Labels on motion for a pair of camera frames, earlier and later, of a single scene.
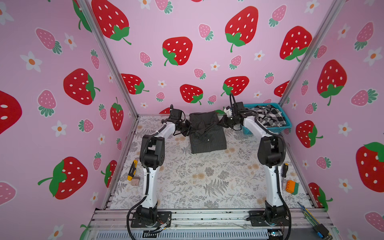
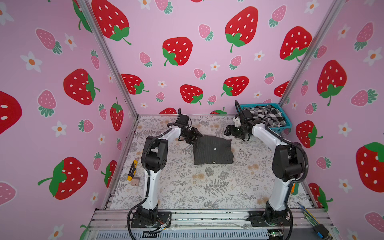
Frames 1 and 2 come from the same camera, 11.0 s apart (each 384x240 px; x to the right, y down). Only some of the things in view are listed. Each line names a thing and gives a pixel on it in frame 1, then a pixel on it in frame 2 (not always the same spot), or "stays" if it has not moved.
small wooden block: (135, 181) stays
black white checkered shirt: (269, 116) stays
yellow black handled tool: (133, 170) stays
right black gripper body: (229, 121) → (237, 131)
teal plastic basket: (277, 129) stays
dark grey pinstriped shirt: (207, 134) → (208, 149)
